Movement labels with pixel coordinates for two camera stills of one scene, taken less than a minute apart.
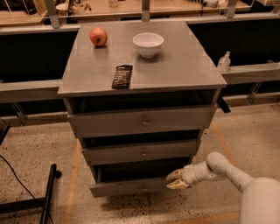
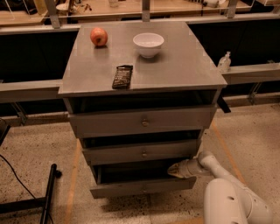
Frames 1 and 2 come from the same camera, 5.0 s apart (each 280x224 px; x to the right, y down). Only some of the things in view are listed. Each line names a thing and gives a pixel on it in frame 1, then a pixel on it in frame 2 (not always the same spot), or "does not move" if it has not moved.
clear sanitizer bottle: [224, 64] does not move
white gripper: [188, 175] to [186, 169]
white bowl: [148, 44] does not move
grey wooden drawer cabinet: [139, 96] does not move
